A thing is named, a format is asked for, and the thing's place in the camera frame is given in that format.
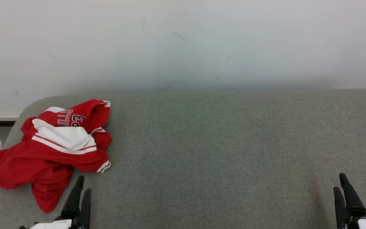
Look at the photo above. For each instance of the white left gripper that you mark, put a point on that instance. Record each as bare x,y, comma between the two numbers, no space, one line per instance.
56,224

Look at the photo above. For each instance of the red shorts with white stripes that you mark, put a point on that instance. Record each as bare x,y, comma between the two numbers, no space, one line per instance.
40,165

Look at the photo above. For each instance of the red and white basketball jersey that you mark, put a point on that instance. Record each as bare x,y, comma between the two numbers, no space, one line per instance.
65,135

